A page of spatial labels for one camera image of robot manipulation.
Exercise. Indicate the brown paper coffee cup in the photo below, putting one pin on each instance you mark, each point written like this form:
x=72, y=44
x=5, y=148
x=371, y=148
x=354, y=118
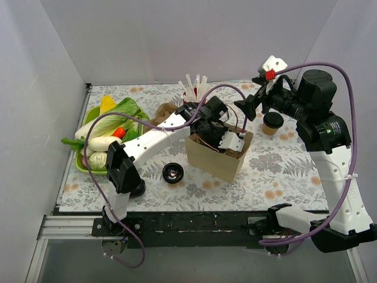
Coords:
x=268, y=131

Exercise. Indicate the red cup holder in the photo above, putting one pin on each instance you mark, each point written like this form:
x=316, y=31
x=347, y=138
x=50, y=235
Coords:
x=187, y=99

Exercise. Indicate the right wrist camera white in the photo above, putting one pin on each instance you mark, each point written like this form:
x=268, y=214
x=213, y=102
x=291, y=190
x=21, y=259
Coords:
x=270, y=67

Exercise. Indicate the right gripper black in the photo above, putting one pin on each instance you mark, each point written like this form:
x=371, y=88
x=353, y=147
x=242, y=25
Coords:
x=258, y=98

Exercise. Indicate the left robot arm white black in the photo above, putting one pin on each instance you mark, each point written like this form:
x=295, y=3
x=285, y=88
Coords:
x=124, y=160

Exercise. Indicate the spare black cup lid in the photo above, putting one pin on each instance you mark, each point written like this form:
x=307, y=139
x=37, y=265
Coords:
x=173, y=173

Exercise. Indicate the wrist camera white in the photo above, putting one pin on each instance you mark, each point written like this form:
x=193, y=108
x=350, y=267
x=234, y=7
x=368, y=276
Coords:
x=231, y=141
x=270, y=67

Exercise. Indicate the black plastic cup lid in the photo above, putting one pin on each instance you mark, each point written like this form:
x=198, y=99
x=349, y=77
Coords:
x=273, y=120

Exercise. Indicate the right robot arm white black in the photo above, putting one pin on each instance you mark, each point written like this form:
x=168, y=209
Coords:
x=332, y=147

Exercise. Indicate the orange carrot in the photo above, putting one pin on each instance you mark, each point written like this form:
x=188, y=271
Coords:
x=120, y=133

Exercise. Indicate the green plastic basket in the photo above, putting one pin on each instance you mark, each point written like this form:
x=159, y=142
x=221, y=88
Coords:
x=83, y=155

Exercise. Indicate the aluminium frame rail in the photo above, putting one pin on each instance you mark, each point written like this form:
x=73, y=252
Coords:
x=67, y=252

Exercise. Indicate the green cabbage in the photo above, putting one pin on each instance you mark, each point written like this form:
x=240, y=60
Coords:
x=97, y=161

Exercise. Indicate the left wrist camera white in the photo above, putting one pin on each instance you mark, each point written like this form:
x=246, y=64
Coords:
x=231, y=141

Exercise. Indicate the brown paper bag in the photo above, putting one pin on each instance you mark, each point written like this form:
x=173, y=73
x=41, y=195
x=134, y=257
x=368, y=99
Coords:
x=224, y=165

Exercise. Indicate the floral table mat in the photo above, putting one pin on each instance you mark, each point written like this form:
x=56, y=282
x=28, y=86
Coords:
x=276, y=169

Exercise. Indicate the purple eggplant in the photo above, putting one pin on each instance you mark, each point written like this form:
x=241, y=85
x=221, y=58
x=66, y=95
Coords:
x=139, y=190

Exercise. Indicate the green leafy vegetables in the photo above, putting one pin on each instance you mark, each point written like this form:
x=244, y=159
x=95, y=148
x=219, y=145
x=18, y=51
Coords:
x=109, y=124

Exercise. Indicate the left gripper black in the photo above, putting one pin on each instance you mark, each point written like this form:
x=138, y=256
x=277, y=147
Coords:
x=212, y=138

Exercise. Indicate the white radish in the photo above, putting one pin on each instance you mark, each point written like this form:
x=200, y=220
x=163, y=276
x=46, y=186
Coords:
x=101, y=144

